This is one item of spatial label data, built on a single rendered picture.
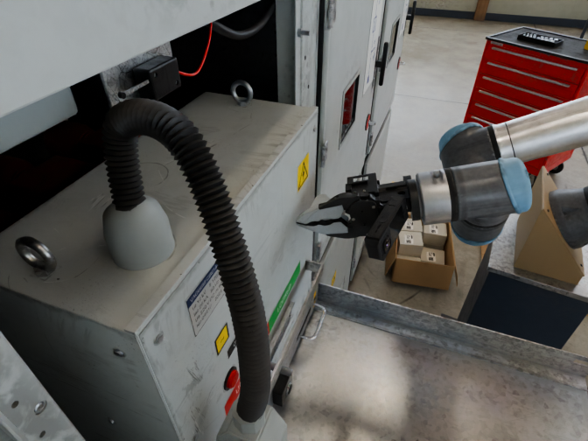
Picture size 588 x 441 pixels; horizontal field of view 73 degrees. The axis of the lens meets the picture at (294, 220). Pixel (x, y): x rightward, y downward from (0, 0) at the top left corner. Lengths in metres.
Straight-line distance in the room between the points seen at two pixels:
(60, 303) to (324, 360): 0.67
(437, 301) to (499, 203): 1.64
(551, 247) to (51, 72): 1.32
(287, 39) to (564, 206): 0.97
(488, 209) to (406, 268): 1.56
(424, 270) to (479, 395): 1.30
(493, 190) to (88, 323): 0.57
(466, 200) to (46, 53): 0.57
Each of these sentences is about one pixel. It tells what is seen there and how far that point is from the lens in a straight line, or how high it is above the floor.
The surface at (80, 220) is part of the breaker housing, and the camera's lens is 0.51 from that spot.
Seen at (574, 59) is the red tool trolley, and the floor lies 0.93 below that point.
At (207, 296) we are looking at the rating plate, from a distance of 0.46.
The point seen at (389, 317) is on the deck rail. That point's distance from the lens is 1.04.
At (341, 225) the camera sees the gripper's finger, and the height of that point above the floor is 1.23.
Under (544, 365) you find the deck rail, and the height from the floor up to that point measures 0.85.
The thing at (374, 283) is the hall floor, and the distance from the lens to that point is 2.29.
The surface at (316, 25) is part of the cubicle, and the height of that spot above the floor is 1.49.
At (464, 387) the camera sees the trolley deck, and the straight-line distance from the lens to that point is 1.01.
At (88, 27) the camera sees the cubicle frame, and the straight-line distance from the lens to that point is 0.34.
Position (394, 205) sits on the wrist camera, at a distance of 0.66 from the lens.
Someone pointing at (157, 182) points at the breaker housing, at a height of 1.39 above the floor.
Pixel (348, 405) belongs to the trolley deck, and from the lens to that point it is 0.92.
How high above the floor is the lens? 1.67
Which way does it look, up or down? 39 degrees down
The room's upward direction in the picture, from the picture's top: straight up
